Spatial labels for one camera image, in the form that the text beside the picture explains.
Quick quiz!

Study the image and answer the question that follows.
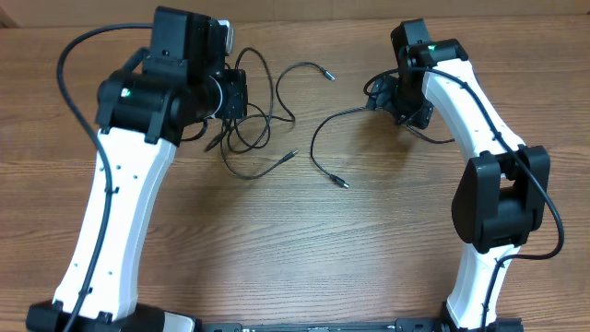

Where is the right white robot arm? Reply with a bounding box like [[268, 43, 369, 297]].
[[363, 18, 551, 331]]

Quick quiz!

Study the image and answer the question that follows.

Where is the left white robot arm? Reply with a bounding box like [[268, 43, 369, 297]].
[[26, 6, 247, 331]]

